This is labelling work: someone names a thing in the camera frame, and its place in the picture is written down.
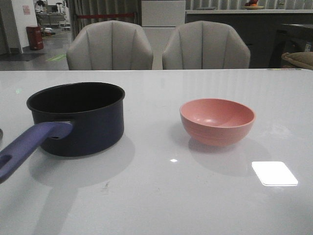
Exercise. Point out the red trash bin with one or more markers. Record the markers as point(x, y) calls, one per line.
point(34, 37)

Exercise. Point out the dark blue saucepan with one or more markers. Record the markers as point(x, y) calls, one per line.
point(70, 120)

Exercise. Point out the right grey upholstered chair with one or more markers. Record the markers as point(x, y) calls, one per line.
point(205, 45)

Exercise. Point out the pink bowl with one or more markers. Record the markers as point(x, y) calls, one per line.
point(216, 122)

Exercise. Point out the fruit plate on counter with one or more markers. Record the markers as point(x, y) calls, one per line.
point(252, 5)

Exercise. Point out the glass lid blue knob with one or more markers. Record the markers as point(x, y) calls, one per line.
point(1, 135)

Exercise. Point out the white cabinet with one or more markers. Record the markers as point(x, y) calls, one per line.
point(158, 19)

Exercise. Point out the grey upholstered chair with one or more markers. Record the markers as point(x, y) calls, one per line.
point(205, 45)
point(110, 45)

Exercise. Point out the grey counter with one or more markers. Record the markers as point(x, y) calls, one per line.
point(257, 28)

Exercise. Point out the beige cushion basket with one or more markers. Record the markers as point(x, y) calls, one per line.
point(301, 60)

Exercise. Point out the left grey upholstered chair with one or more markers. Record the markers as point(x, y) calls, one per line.
point(110, 45)

